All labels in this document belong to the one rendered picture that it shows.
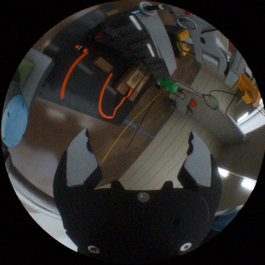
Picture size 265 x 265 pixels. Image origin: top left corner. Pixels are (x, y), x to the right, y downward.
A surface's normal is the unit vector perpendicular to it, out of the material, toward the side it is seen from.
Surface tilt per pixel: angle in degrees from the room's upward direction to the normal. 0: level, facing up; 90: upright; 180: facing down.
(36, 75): 0
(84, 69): 0
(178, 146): 90
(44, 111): 0
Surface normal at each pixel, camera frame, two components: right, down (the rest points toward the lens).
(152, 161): -0.42, -0.19
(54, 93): 0.68, 0.58
